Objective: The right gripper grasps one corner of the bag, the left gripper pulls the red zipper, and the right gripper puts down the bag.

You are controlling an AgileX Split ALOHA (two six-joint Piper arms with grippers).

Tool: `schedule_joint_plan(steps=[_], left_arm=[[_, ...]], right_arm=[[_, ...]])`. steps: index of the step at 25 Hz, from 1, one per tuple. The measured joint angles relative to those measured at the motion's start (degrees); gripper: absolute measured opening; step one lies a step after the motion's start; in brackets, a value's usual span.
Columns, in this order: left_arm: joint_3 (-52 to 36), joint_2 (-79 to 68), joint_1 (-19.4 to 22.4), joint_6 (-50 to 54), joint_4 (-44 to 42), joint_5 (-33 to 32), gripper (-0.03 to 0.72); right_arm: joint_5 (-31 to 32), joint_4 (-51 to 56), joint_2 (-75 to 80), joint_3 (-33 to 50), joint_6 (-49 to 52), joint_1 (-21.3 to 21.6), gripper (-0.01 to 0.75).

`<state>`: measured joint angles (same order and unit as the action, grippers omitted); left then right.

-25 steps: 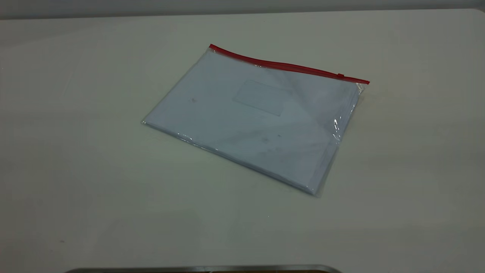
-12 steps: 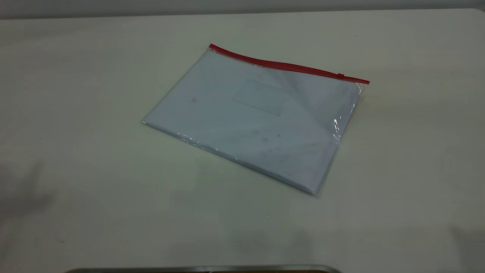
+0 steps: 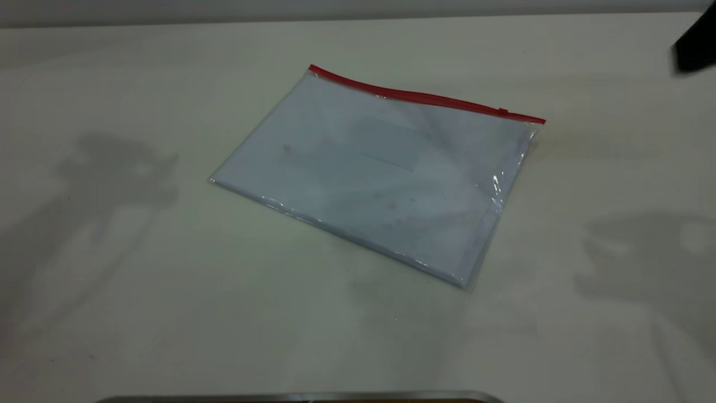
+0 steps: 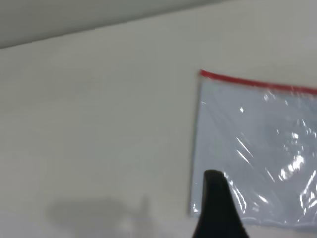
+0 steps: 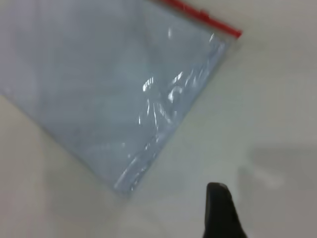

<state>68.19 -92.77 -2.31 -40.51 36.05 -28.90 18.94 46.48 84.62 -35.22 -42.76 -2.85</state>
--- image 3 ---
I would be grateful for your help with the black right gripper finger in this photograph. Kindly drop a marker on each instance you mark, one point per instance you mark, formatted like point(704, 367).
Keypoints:
point(696, 50)

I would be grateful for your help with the clear plastic red-zip bag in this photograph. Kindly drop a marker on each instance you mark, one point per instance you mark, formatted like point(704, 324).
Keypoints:
point(363, 168)

